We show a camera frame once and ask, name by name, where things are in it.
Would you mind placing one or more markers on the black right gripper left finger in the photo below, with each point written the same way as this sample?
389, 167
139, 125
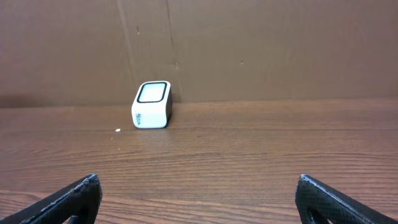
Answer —
76, 203

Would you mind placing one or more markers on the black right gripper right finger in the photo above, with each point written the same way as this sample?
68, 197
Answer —
317, 202

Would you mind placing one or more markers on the white barcode scanner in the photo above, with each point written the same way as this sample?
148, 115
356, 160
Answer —
152, 105

